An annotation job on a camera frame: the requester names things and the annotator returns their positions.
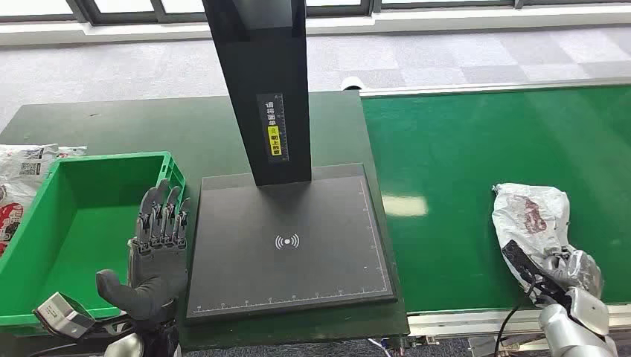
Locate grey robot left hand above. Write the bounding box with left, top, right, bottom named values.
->
left=96, top=178, right=191, bottom=324

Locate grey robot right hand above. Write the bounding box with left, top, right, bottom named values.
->
left=530, top=248, right=606, bottom=304

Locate white parcel with red print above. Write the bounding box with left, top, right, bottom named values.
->
left=492, top=183, right=574, bottom=278

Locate black inbound scanner machine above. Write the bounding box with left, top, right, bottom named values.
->
left=186, top=0, right=398, bottom=324

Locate green conveyor belt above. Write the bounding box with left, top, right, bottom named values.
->
left=362, top=86, right=631, bottom=315

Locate white parcel with QR code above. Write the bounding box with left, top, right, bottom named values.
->
left=0, top=144, right=60, bottom=257

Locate clear plastic hand wrap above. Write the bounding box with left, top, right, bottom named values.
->
left=562, top=248, right=606, bottom=300

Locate green plastic crate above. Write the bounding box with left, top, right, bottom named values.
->
left=0, top=151, right=188, bottom=329

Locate black and yellow label sticker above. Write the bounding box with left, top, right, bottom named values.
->
left=256, top=92, right=291, bottom=163

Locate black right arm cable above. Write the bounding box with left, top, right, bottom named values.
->
left=494, top=278, right=539, bottom=357

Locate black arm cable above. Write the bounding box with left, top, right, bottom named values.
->
left=494, top=278, right=539, bottom=357
left=27, top=340, right=107, bottom=357

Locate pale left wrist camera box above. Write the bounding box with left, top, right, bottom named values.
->
left=33, top=292, right=97, bottom=341

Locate aluminium conveyor frame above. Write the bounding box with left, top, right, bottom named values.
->
left=359, top=76, right=631, bottom=357

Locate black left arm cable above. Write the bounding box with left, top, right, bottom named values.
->
left=27, top=340, right=107, bottom=357

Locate thin coloured wire bundle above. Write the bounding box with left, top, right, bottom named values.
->
left=368, top=338, right=394, bottom=357

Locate dark window frame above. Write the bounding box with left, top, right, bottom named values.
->
left=0, top=0, right=631, bottom=25

